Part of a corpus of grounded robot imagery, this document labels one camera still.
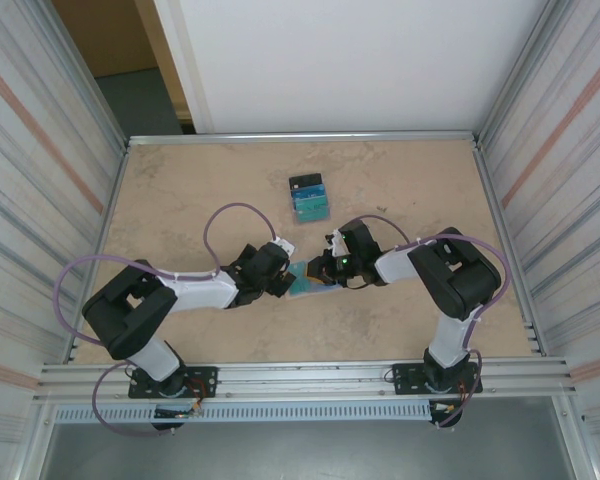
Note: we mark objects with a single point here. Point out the teal credit card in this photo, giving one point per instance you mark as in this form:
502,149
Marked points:
300,285

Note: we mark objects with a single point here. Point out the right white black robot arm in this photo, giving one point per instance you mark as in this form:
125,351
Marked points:
455,285

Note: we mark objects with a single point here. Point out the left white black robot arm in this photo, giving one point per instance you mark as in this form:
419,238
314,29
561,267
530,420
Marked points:
125,320

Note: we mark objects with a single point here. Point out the clear acrylic card stand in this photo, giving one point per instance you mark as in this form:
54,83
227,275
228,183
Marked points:
300,222

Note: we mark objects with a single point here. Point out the green card with chip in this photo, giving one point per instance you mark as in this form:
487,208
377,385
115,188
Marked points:
312,211

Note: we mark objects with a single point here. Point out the blue card with logo print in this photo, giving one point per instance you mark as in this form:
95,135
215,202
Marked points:
308,193

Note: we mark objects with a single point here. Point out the black credit card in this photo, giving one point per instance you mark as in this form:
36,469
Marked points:
306,182

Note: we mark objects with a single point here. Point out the brown wooden door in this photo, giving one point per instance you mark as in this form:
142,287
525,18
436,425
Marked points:
105,35

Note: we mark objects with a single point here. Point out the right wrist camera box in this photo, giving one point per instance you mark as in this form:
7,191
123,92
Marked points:
337,244

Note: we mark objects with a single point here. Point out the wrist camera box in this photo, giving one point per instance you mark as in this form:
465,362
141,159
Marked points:
284,245
337,244

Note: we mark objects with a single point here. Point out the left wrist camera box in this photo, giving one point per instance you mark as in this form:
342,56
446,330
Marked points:
284,245

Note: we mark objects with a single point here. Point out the wide aluminium mounting rail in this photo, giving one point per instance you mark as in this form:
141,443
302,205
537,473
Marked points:
305,385

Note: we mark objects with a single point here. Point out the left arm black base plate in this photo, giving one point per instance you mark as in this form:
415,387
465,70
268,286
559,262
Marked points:
202,382

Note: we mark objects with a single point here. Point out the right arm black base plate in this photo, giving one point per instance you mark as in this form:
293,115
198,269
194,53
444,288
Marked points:
405,377

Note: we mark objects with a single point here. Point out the long aluminium table rail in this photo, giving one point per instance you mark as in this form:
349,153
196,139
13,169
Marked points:
305,138

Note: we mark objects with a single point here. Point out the aluminium side rail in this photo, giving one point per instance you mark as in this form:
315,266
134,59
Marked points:
485,170
111,200

